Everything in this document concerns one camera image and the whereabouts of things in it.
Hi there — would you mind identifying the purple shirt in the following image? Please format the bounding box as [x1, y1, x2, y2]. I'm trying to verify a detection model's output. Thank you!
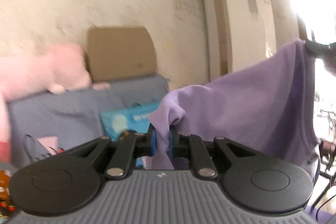
[147, 38, 322, 180]

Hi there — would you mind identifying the red panda plush toy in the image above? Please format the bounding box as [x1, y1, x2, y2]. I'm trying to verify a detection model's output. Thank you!
[0, 169, 17, 223]

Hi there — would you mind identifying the grey blue printed pillow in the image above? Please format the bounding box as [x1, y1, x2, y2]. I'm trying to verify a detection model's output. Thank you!
[8, 75, 169, 168]

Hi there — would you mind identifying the blue cartoon police pillow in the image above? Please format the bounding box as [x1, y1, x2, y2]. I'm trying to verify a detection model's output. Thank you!
[101, 101, 161, 169]

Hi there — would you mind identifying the white door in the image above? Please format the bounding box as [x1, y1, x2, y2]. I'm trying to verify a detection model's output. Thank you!
[203, 0, 277, 80]

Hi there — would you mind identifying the pink plush toy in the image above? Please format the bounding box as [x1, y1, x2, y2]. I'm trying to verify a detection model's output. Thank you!
[1, 43, 110, 162]

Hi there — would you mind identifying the brown cardboard sheet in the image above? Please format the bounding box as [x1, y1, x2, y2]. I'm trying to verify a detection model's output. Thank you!
[86, 26, 157, 82]

